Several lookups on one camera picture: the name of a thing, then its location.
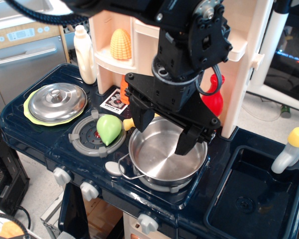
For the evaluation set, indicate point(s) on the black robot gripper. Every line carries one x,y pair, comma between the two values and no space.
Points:
181,104

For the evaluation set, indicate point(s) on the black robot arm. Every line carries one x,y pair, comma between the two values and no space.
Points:
193,36

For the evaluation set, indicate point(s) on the stainless steel pot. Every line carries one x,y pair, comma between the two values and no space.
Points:
153,156

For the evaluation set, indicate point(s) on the steel pot lid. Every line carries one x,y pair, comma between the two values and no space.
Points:
57,102

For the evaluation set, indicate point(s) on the orange toy carrot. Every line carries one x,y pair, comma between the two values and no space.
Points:
123,86

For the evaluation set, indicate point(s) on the red toy bottle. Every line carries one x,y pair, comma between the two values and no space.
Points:
214,102

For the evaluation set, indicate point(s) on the black white sticker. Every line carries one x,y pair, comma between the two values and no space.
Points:
113,102

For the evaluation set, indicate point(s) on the green toy pear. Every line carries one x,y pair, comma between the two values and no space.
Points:
108,127

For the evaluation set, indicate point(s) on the grey oval button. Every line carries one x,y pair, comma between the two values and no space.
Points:
114,169

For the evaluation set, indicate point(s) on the grey left stove burner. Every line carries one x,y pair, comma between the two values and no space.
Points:
86,140

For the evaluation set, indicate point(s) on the yellow toy corn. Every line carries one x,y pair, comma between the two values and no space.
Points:
120,45

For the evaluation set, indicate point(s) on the grey right stove knob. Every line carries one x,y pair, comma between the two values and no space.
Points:
147,223

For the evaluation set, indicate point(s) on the grey stove knob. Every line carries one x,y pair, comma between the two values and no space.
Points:
61,176
89,192
147,223

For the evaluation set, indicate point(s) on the grey middle stove knob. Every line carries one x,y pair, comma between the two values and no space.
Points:
89,192

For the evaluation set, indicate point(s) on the dark blue toy kitchen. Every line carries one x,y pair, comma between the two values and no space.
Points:
235,195

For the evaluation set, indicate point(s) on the white toy bottle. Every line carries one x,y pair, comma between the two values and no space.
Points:
85,57

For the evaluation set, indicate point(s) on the grey left stove knob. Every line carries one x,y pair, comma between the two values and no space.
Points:
61,176

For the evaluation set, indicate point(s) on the green can on floor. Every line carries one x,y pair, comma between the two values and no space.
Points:
285,112

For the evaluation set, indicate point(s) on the green yellow plate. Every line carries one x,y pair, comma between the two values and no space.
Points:
31,109

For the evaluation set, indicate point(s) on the silver toy dishwasher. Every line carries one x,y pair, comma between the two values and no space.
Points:
28,50

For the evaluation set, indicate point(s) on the black computer case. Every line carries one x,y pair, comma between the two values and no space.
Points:
14,181

